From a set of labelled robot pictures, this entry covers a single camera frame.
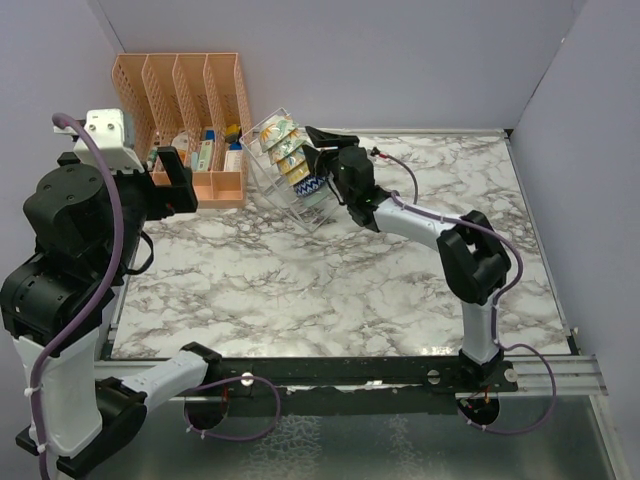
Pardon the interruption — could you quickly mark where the purple cable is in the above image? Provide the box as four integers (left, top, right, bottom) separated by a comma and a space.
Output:
27, 113, 282, 474
372, 147, 558, 435

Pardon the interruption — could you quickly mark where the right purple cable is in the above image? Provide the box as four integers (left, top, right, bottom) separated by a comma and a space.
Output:
372, 147, 558, 435

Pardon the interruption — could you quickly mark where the green white box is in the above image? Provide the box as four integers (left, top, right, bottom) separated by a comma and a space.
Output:
197, 140, 215, 172

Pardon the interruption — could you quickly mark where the white wire dish rack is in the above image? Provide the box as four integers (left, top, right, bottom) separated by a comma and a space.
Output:
240, 108, 338, 232

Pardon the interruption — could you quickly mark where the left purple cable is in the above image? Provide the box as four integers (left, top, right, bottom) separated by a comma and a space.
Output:
27, 113, 282, 474

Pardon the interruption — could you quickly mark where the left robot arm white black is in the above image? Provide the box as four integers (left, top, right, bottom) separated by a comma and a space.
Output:
1, 147, 221, 479

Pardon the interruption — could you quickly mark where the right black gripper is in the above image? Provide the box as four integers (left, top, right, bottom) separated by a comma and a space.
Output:
301, 129, 359, 206

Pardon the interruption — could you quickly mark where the red patterned bowl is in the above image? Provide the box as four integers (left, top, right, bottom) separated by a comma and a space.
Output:
292, 175, 326, 198

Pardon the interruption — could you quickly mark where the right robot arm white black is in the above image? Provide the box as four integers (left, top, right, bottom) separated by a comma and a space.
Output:
303, 126, 511, 391

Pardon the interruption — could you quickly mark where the floral orange green bowl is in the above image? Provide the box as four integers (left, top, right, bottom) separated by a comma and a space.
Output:
259, 114, 298, 152
268, 129, 305, 164

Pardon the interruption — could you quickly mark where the white card box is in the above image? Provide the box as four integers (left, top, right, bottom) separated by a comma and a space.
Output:
224, 150, 243, 172

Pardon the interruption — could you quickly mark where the blue orange ornate bowl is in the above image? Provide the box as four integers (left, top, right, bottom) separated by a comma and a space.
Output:
276, 147, 306, 175

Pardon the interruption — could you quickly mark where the plain teal bowl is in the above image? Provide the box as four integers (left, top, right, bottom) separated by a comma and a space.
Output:
302, 190, 329, 210

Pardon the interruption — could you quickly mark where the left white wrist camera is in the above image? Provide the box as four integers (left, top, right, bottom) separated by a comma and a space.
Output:
53, 108, 146, 174

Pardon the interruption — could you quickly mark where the yellow blue sun bowl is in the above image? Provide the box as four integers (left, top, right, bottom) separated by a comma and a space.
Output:
285, 162, 311, 185

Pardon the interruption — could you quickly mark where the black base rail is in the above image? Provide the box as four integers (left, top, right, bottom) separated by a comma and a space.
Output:
179, 356, 518, 417

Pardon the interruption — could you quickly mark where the peach plastic desk organizer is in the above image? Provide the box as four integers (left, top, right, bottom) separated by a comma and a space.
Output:
112, 53, 253, 209

